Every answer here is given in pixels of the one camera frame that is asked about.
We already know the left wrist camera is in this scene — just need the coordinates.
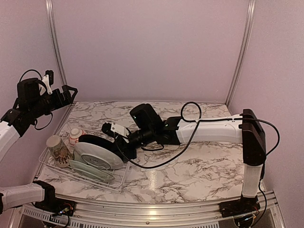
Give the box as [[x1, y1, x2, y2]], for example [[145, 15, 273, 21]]
[[42, 70, 54, 95]]

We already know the black red plate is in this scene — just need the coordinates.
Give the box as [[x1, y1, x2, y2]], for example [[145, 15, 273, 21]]
[[78, 134, 117, 155]]

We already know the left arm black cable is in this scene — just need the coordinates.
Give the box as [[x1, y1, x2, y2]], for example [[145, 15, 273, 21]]
[[17, 69, 54, 130]]

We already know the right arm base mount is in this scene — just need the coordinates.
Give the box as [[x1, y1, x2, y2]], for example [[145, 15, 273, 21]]
[[219, 195, 260, 218]]

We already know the left aluminium frame post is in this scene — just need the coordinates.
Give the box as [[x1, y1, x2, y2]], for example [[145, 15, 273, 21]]
[[45, 0, 67, 85]]

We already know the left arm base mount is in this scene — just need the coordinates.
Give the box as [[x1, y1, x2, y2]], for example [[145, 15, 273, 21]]
[[33, 180, 76, 216]]

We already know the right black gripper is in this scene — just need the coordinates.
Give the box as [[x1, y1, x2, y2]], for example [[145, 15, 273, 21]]
[[107, 125, 155, 159]]

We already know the patterned beige tall cup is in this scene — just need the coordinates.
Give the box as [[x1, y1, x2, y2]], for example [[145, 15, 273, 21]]
[[46, 135, 74, 168]]

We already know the pale green plate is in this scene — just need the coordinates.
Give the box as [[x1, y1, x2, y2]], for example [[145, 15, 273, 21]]
[[69, 160, 115, 182]]

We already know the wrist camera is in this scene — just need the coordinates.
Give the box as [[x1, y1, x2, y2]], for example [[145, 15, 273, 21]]
[[42, 70, 54, 95], [102, 123, 128, 137]]

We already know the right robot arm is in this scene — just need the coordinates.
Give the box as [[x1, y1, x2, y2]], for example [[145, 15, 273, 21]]
[[110, 104, 266, 213]]

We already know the aluminium frame post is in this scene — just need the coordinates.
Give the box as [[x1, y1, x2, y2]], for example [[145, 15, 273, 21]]
[[225, 0, 256, 107], [45, 0, 67, 85]]

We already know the right aluminium frame post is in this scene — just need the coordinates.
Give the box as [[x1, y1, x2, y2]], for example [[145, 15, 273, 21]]
[[225, 0, 256, 107]]

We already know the white red small bowl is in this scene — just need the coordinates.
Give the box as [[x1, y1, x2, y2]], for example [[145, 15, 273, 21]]
[[69, 128, 84, 145]]

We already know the white wire dish rack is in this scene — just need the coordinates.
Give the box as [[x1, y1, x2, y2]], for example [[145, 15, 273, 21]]
[[37, 117, 130, 193]]

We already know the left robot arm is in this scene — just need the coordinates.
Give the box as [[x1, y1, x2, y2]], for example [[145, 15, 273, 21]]
[[0, 75, 78, 212]]

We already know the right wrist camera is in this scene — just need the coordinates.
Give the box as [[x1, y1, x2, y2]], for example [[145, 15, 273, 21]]
[[102, 123, 128, 137]]

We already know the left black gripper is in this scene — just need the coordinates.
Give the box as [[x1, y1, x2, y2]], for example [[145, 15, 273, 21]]
[[29, 84, 77, 119]]

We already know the large white plate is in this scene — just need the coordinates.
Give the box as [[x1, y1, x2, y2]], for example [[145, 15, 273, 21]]
[[74, 142, 124, 170]]

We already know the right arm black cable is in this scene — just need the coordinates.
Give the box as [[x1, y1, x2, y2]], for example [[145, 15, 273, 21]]
[[114, 101, 280, 169]]

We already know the front aluminium rail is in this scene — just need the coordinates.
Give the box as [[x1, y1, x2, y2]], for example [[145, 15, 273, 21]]
[[9, 191, 285, 228]]

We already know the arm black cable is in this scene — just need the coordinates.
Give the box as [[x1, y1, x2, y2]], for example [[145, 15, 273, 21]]
[[17, 69, 54, 130], [114, 101, 280, 169]]

